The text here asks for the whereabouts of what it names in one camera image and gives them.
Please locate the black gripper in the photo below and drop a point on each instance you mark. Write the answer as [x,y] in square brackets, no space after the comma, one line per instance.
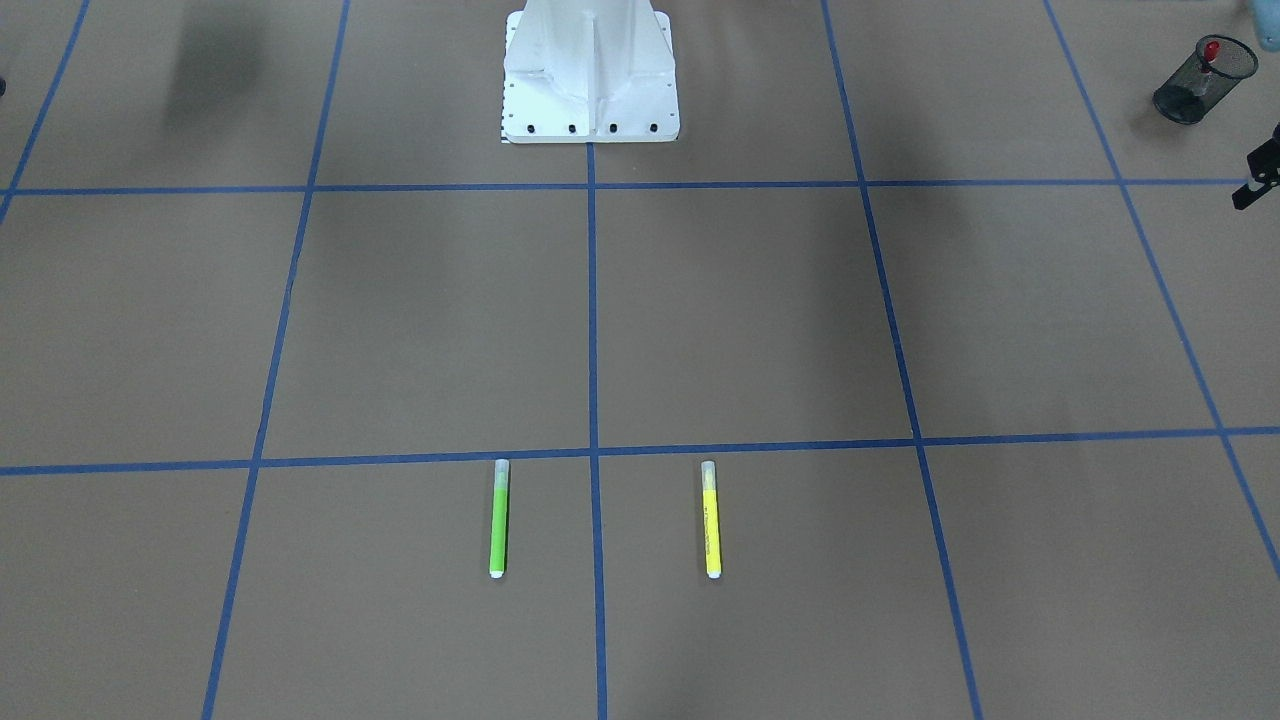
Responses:
[1262,170]

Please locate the far black mesh pen cup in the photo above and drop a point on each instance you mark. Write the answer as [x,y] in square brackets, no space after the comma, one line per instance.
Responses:
[1215,67]

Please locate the yellow highlighter pen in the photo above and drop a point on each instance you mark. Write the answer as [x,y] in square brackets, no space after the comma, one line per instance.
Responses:
[713,562]

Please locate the green highlighter pen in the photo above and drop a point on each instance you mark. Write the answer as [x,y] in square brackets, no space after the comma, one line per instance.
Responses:
[499,520]

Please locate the white pedestal column base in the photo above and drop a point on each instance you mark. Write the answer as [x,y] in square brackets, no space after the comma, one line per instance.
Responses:
[589,72]

